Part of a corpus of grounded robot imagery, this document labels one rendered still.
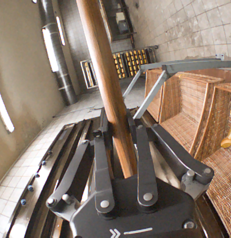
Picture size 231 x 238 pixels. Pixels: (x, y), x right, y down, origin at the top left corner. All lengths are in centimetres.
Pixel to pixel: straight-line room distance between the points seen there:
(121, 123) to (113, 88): 5
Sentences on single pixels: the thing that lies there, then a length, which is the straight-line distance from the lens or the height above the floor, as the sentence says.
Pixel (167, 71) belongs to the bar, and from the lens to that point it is 57.
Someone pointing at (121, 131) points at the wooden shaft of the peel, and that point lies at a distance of 19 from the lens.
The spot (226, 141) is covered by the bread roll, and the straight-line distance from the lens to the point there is 79.
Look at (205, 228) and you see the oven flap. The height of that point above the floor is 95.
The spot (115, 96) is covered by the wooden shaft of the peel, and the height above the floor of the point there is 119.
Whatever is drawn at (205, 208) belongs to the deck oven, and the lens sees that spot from 72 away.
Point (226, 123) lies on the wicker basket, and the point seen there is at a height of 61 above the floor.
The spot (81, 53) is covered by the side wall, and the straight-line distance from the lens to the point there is 531.
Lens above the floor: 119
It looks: 4 degrees up
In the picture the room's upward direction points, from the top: 103 degrees counter-clockwise
